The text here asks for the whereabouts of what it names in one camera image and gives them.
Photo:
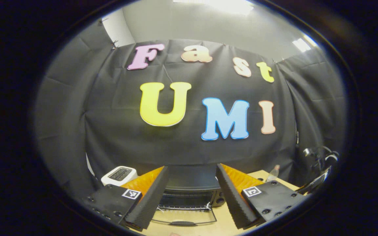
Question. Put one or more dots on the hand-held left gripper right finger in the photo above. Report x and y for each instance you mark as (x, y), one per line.
(233, 200)

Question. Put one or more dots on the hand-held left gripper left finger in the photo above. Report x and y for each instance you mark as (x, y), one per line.
(153, 200)

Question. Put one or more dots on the black electric oven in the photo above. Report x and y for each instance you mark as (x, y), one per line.
(192, 177)

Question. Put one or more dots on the white toaster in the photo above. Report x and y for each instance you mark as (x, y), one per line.
(118, 173)

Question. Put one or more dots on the clear plastic bottle red label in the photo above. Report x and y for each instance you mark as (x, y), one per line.
(273, 173)

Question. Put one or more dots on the black backdrop cloth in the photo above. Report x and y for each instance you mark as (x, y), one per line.
(189, 150)

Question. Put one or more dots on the ceiling light panel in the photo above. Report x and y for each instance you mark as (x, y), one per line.
(302, 44)
(218, 5)

